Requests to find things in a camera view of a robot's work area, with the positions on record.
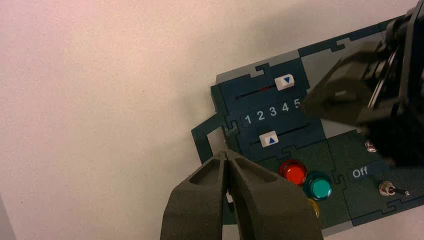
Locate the metal toggle switch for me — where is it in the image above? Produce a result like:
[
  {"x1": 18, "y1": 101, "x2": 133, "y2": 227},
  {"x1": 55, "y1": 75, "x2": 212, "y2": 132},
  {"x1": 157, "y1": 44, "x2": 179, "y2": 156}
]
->
[{"x1": 378, "y1": 181, "x2": 411, "y2": 197}]

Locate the green round push button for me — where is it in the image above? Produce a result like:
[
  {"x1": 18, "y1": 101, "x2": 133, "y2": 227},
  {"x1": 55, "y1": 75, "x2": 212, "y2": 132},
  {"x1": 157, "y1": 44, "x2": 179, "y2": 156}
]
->
[{"x1": 303, "y1": 172, "x2": 334, "y2": 201}]

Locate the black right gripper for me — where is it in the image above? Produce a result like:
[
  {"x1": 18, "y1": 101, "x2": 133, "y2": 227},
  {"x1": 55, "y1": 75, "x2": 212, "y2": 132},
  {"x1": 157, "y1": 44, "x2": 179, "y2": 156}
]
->
[{"x1": 302, "y1": 0, "x2": 424, "y2": 167}]

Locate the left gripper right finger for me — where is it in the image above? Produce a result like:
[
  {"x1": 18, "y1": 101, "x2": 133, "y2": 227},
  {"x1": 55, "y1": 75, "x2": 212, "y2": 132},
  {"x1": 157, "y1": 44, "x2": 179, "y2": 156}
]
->
[{"x1": 227, "y1": 149, "x2": 324, "y2": 240}]

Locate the red round push button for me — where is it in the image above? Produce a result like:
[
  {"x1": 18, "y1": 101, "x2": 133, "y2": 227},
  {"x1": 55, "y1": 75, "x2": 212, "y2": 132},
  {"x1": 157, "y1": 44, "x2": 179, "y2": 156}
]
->
[{"x1": 278, "y1": 159, "x2": 308, "y2": 186}]

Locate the dark green puzzle control board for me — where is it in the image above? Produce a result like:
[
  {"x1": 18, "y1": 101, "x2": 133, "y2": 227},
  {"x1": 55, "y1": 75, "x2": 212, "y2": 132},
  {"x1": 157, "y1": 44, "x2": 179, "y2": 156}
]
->
[{"x1": 191, "y1": 14, "x2": 424, "y2": 240}]

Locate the small silver indicator stud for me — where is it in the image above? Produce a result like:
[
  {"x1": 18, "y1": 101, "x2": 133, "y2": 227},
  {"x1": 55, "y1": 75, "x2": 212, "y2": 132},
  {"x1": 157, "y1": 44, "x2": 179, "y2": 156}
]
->
[{"x1": 364, "y1": 139, "x2": 379, "y2": 153}]

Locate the white slider knob down arrow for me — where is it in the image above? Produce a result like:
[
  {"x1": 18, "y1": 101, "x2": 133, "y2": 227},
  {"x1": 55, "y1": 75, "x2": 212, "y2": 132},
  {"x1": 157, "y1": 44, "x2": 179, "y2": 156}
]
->
[{"x1": 274, "y1": 73, "x2": 295, "y2": 91}]

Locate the white slider knob up arrow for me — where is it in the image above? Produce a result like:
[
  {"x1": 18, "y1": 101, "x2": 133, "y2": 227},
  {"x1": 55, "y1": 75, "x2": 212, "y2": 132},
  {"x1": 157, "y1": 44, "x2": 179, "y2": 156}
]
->
[{"x1": 259, "y1": 130, "x2": 279, "y2": 148}]

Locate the yellow round push button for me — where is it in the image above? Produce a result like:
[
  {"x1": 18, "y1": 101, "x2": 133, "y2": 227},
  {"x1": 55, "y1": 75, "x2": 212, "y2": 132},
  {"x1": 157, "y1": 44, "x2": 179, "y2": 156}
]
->
[{"x1": 308, "y1": 198, "x2": 321, "y2": 220}]

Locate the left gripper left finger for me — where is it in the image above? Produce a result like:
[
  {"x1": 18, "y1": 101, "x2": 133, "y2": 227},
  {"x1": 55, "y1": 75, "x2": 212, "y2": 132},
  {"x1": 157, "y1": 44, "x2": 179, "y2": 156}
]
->
[{"x1": 159, "y1": 149, "x2": 229, "y2": 240}]

